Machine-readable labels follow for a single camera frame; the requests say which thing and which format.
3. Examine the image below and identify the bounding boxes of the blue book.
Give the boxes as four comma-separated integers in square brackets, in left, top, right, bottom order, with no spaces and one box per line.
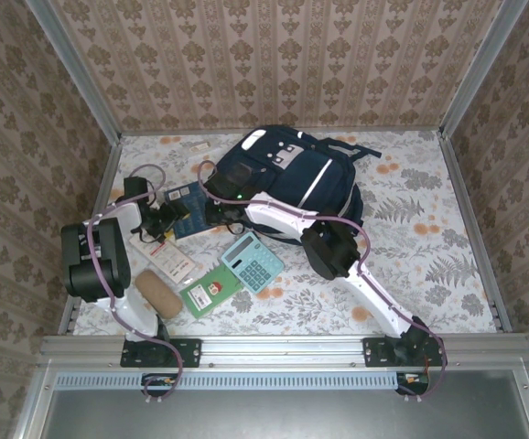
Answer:
[163,181,218,241]

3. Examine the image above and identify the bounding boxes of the white red printed packet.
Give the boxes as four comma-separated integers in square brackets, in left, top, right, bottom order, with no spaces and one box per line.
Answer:
[129,233,198,284]

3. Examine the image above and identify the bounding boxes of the teal calculator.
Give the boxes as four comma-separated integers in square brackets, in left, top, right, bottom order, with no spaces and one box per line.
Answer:
[221,231,286,294]

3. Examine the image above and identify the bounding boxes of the brown fabric pencil case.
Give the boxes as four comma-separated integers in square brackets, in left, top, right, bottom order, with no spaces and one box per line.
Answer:
[135,269,184,320]

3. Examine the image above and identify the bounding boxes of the navy blue backpack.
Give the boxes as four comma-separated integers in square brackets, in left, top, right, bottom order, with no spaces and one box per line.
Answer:
[202,125,383,246]

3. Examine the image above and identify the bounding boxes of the green notebook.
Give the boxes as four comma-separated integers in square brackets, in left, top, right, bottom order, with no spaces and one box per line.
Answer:
[178,264,243,320]

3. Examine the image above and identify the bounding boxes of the floral tablecloth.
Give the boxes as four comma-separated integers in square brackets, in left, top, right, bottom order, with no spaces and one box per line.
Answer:
[71,130,499,337]

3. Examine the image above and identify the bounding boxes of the grey metal shelf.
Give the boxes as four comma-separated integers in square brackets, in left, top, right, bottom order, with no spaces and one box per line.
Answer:
[39,388,529,439]

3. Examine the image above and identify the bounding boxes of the aluminium table side rail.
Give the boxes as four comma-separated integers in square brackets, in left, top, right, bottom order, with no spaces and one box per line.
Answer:
[57,136,124,337]
[437,130,513,334]

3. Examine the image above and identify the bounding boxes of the aluminium table back rail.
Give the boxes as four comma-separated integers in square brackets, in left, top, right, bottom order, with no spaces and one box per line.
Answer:
[120,126,444,137]

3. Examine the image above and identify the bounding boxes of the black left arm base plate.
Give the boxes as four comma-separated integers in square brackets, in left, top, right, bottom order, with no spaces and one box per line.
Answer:
[120,337,201,369]

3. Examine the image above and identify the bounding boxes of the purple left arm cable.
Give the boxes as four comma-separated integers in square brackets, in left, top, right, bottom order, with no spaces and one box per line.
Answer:
[88,164,186,406]

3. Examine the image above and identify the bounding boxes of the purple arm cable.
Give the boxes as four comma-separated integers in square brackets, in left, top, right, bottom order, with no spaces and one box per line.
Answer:
[198,159,447,403]
[88,164,186,406]

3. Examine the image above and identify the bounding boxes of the aluminium mounting rail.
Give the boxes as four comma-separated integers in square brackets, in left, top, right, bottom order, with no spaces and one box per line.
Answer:
[38,333,529,370]

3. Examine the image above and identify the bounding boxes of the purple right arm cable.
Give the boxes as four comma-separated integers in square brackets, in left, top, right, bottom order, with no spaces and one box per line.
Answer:
[198,159,447,403]

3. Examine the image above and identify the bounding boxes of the black cable connector box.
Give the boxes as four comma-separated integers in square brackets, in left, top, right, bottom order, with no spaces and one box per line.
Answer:
[141,372,179,398]
[395,372,431,397]

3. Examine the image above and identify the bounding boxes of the blue slotted cable duct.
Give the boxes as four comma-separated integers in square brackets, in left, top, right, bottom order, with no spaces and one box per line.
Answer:
[55,370,407,391]

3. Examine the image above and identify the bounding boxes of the aluminium frame post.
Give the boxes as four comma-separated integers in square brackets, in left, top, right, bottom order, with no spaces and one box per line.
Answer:
[25,0,124,146]
[438,0,529,138]

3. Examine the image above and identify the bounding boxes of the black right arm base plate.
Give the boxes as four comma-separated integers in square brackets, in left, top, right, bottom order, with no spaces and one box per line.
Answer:
[362,337,448,369]

